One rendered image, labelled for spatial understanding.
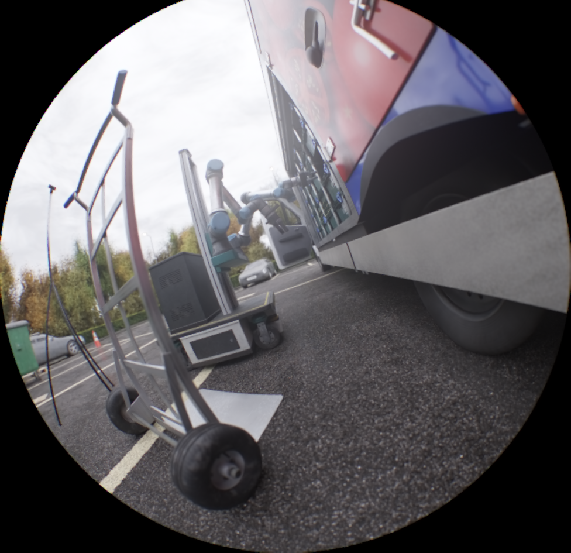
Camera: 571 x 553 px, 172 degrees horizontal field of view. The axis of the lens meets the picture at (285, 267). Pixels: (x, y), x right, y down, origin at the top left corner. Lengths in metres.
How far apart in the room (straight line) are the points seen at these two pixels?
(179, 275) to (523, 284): 1.54
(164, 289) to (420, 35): 1.64
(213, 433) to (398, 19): 0.91
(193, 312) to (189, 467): 1.10
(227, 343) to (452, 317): 1.21
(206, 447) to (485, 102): 0.77
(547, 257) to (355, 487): 0.56
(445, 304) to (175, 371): 0.91
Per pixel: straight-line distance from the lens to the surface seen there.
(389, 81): 0.55
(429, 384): 0.71
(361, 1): 0.58
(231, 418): 0.87
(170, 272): 1.42
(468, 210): 0.46
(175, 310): 1.43
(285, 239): 4.24
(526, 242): 0.40
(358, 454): 0.58
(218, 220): 1.13
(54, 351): 10.59
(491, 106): 0.40
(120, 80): 0.77
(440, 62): 0.45
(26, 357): 6.05
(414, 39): 0.49
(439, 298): 0.86
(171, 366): 0.47
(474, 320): 0.75
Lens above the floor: 0.51
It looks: 1 degrees down
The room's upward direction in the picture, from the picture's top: 20 degrees counter-clockwise
